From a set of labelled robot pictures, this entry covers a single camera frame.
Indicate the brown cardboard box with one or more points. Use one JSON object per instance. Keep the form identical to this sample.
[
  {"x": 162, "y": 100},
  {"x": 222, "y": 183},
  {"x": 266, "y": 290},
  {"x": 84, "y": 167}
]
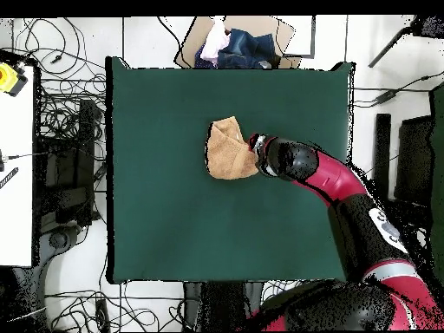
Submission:
[{"x": 258, "y": 24}]

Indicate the black flat panel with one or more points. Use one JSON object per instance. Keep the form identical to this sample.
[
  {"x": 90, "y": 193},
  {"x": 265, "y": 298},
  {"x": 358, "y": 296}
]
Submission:
[{"x": 414, "y": 156}]

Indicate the yellow emergency stop button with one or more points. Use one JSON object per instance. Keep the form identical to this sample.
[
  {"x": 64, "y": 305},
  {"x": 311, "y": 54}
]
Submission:
[{"x": 7, "y": 78}]

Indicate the dark green table cloth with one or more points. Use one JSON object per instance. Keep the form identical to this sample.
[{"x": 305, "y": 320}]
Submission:
[{"x": 166, "y": 225}]

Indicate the black tripod leg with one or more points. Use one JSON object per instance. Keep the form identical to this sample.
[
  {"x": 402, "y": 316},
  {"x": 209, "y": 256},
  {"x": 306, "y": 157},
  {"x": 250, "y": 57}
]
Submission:
[{"x": 430, "y": 26}]

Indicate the white desk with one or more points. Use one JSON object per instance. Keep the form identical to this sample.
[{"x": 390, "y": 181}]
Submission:
[{"x": 15, "y": 215}]

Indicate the black equipment stand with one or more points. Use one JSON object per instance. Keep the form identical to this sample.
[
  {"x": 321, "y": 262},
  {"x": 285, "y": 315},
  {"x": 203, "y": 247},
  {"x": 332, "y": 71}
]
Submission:
[{"x": 86, "y": 138}]

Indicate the orange terry towel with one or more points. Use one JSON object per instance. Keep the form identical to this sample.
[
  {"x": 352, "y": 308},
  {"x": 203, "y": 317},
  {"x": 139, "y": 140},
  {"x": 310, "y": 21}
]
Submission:
[{"x": 225, "y": 156}]

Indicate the grey round stand base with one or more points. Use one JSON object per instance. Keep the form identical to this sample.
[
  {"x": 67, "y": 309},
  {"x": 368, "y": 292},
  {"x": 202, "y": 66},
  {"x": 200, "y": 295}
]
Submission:
[{"x": 59, "y": 239}]

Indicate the black power strip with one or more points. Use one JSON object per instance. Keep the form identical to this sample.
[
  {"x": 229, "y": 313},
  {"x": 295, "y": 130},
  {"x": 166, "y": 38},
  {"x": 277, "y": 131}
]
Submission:
[{"x": 102, "y": 315}]

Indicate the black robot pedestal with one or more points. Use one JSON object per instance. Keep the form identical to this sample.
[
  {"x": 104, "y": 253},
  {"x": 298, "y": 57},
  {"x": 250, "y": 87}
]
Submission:
[{"x": 192, "y": 298}]

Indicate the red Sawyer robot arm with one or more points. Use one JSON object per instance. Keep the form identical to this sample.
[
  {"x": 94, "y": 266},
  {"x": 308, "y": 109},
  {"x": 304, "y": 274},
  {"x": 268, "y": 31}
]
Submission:
[{"x": 333, "y": 180}]

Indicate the black upright bar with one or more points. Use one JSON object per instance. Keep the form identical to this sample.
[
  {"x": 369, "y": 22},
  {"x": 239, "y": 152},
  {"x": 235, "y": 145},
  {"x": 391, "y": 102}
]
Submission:
[{"x": 383, "y": 152}]

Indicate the blue denim jeans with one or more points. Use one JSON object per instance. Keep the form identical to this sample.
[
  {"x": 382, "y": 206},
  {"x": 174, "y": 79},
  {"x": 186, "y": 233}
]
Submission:
[{"x": 249, "y": 48}]

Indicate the pink garment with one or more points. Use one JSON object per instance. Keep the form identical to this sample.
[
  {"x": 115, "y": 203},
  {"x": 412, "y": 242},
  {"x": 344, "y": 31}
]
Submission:
[{"x": 215, "y": 41}]

